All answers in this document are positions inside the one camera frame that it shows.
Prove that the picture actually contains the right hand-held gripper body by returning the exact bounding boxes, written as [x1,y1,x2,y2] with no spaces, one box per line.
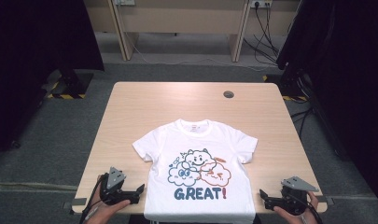
[280,175,320,217]

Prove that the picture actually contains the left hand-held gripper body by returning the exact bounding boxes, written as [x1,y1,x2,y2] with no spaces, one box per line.
[99,166,131,206]

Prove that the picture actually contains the white printed t-shirt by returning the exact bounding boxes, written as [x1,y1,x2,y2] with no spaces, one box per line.
[132,119,259,224]

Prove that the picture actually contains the person's left hand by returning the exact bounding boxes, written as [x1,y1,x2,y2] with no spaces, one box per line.
[83,175,132,224]

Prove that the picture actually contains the person's right hand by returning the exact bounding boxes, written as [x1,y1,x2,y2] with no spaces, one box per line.
[273,190,320,224]

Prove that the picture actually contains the grey tape strip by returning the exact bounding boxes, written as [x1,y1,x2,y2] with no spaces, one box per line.
[63,197,88,210]
[315,195,336,206]

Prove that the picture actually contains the yellow black hazard tape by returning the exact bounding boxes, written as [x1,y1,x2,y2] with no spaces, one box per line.
[282,95,309,103]
[46,92,87,101]

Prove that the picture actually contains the black stand base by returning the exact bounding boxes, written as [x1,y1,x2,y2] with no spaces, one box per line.
[50,67,95,98]

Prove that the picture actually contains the black curtain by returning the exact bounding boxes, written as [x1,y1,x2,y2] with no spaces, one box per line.
[0,0,105,161]
[275,0,378,208]

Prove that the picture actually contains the left hand-held gripper cable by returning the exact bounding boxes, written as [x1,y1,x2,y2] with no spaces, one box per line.
[78,176,109,224]

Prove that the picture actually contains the black floor cables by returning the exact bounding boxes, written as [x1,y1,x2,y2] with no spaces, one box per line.
[289,106,315,140]

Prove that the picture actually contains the thin white floor cable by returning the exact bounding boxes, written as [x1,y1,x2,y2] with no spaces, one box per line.
[124,31,273,73]

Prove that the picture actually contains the black power cables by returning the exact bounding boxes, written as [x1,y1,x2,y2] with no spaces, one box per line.
[242,3,281,67]

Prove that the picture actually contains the white wall socket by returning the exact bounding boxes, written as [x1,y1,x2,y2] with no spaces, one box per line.
[250,0,273,8]

